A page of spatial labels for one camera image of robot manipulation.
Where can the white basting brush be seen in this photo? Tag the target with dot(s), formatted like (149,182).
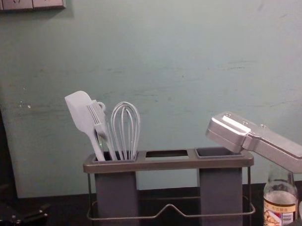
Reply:
(101,130)

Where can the white slotted turner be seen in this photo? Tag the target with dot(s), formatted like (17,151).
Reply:
(94,112)

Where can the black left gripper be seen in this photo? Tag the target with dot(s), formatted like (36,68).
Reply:
(8,219)

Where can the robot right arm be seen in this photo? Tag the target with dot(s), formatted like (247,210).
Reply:
(261,144)

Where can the white silicone spatula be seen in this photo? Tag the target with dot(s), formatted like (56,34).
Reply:
(77,108)

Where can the clear glass bottle with label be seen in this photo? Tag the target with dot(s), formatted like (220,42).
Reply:
(280,202)

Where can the white silicone whisk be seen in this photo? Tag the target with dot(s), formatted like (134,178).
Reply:
(125,133)

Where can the black table cloth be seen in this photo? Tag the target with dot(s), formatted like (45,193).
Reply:
(62,210)

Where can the grey plastic utensil cup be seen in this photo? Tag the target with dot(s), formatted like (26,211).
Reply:
(220,190)
(116,193)

